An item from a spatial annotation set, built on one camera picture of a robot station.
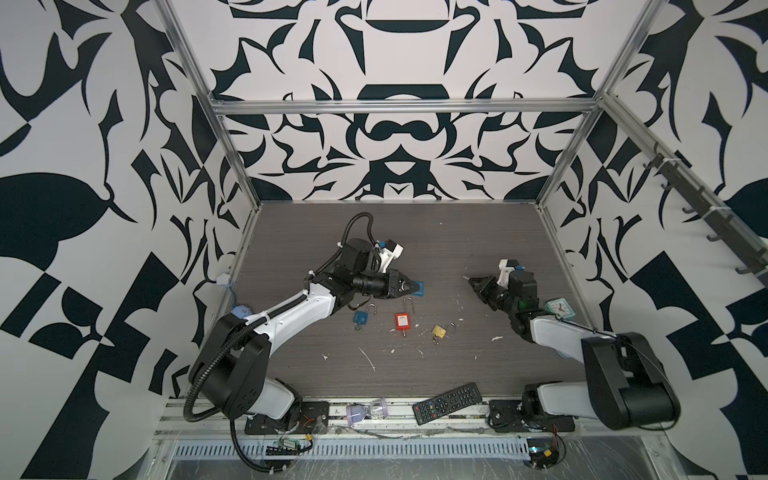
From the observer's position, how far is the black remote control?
0.76m

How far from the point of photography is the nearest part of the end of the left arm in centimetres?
70

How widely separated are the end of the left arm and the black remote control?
28 cm
